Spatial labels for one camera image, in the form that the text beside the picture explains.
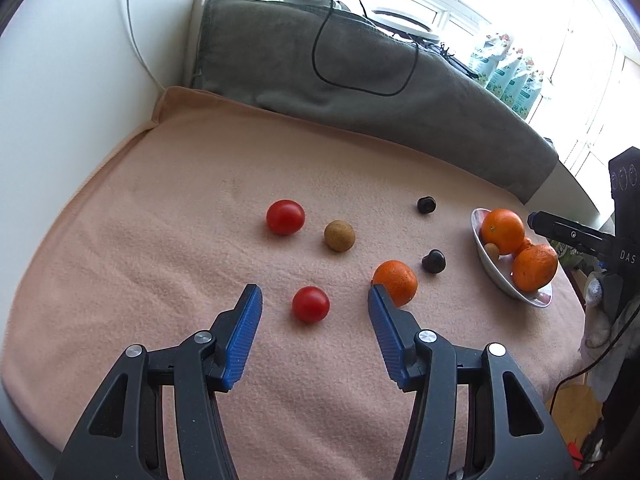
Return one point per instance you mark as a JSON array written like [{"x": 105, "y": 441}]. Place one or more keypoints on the dark chestnut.
[
  {"x": 433, "y": 261},
  {"x": 426, "y": 205}
]

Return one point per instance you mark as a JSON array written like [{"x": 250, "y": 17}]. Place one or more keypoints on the smaller red cherry tomato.
[{"x": 311, "y": 305}]

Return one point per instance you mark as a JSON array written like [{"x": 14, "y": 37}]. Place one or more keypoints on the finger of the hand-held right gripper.
[{"x": 570, "y": 234}]

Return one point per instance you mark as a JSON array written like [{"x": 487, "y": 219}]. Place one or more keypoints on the white cabinet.
[{"x": 75, "y": 60}]

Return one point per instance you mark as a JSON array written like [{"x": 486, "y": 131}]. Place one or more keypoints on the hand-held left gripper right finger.
[{"x": 392, "y": 340}]

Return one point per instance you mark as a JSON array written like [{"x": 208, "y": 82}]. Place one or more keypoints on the white floral bowl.
[{"x": 495, "y": 275}]

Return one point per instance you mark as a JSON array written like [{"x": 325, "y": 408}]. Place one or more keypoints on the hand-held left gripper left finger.
[{"x": 245, "y": 335}]

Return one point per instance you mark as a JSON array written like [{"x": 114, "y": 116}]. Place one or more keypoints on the brown longan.
[
  {"x": 491, "y": 251},
  {"x": 339, "y": 235}
]

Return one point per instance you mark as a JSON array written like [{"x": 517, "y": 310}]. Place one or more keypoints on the smooth large orange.
[{"x": 502, "y": 230}]

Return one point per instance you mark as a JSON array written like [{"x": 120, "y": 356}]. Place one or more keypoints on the small tangerine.
[
  {"x": 525, "y": 245},
  {"x": 397, "y": 280}
]

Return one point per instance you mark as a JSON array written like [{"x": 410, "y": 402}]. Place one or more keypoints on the pink blanket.
[{"x": 175, "y": 210}]

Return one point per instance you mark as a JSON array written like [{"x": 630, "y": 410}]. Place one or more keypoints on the bumpy large orange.
[{"x": 535, "y": 267}]

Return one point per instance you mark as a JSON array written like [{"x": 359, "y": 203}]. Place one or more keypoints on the larger red cherry tomato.
[{"x": 285, "y": 217}]

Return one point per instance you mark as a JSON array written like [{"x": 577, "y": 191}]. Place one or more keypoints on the grey blanket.
[{"x": 350, "y": 50}]

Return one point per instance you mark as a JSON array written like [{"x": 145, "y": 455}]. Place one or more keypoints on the floral refill pouch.
[
  {"x": 520, "y": 87},
  {"x": 487, "y": 57},
  {"x": 530, "y": 100},
  {"x": 505, "y": 75}
]

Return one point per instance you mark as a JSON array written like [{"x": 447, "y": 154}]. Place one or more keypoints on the black folded tripod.
[{"x": 450, "y": 60}]

